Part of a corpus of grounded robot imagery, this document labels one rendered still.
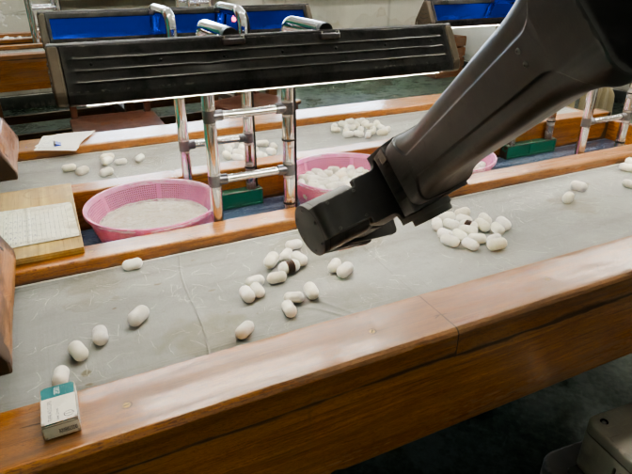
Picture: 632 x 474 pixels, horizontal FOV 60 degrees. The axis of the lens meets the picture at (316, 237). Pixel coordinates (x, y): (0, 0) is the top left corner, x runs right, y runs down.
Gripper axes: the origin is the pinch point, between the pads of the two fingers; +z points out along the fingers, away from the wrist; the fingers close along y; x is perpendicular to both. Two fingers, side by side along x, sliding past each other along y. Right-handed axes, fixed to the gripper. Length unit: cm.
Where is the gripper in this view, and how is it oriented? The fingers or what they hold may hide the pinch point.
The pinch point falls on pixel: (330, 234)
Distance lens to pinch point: 76.3
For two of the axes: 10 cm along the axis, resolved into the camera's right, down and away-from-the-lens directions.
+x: 2.8, 9.5, -1.6
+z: -3.1, 2.5, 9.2
